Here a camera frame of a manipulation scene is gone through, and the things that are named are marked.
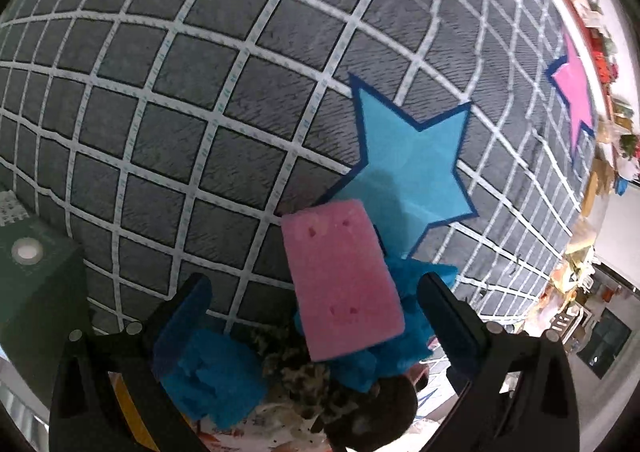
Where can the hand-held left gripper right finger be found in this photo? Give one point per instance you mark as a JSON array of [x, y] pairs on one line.
[[450, 327]]

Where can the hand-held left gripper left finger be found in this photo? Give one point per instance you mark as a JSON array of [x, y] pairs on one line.
[[186, 309]]

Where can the pink sponge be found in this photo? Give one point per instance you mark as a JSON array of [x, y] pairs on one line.
[[340, 282]]

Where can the ruffled leopard print scrunchie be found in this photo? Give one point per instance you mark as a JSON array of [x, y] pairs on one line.
[[300, 377]]

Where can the dark brown round puff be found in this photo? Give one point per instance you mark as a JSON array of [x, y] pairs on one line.
[[370, 412]]

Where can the dark glass cabinet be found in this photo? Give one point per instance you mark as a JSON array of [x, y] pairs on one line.
[[602, 337]]

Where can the blue star patch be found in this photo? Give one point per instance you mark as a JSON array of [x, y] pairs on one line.
[[410, 157]]

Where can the grey checked blanket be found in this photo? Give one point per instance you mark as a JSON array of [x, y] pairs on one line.
[[150, 82]]

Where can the pink star patch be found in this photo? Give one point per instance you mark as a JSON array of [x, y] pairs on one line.
[[575, 82]]

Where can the row of colourful toys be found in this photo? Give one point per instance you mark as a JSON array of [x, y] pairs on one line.
[[607, 47]]

